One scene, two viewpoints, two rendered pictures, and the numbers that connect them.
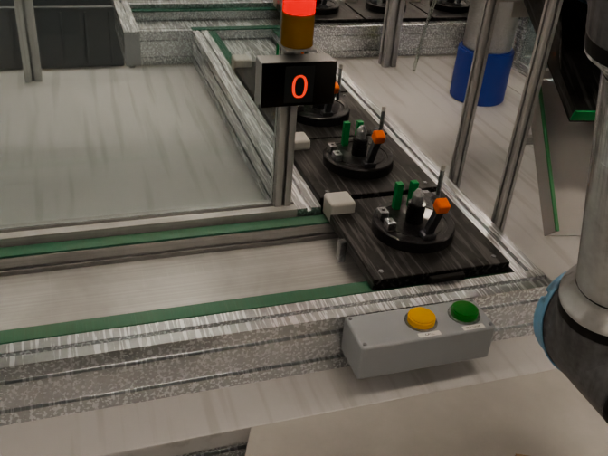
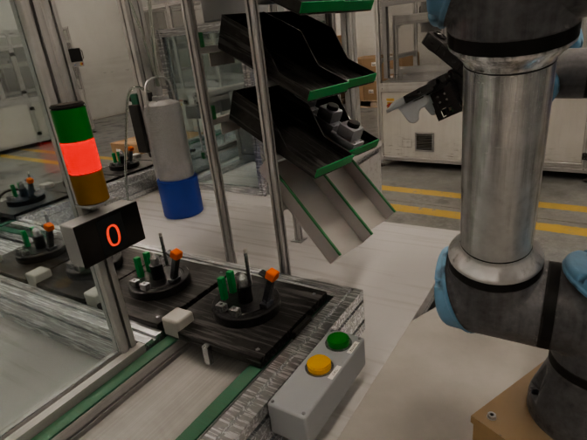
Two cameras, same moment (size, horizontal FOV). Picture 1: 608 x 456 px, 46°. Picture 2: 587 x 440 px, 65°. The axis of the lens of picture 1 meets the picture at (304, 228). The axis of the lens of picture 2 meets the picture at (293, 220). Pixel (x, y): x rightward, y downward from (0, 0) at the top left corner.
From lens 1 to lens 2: 0.38 m
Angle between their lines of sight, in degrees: 33
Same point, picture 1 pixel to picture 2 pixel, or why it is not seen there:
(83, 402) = not seen: outside the picture
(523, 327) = (357, 331)
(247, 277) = (144, 428)
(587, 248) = (487, 223)
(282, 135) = (107, 286)
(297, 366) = not seen: outside the picture
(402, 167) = (196, 271)
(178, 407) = not seen: outside the picture
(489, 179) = (240, 255)
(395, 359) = (325, 409)
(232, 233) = (101, 399)
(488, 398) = (384, 393)
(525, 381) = (390, 365)
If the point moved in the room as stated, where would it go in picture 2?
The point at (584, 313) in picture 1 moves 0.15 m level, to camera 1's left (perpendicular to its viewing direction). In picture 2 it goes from (497, 275) to (417, 328)
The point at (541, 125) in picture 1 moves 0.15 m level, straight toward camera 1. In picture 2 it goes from (288, 192) to (312, 213)
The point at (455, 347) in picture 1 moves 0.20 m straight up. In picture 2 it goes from (350, 371) to (342, 268)
